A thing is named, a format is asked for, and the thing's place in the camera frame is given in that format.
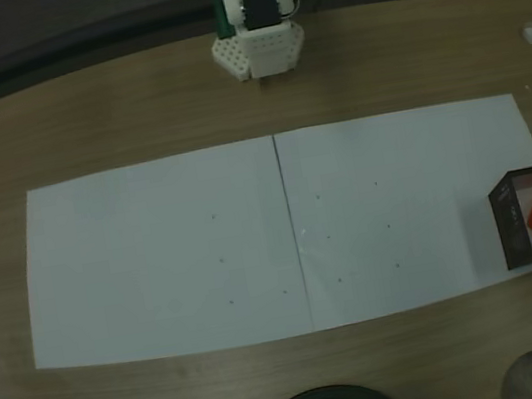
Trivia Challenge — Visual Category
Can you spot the green table clamp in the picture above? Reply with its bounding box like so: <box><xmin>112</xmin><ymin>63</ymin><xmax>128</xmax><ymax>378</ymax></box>
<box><xmin>210</xmin><ymin>0</ymin><xmax>234</xmax><ymax>41</ymax></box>

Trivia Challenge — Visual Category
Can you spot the white paper sheet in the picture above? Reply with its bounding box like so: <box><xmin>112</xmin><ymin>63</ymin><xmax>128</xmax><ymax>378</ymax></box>
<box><xmin>270</xmin><ymin>89</ymin><xmax>532</xmax><ymax>334</ymax></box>
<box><xmin>5</xmin><ymin>134</ymin><xmax>316</xmax><ymax>381</ymax></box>

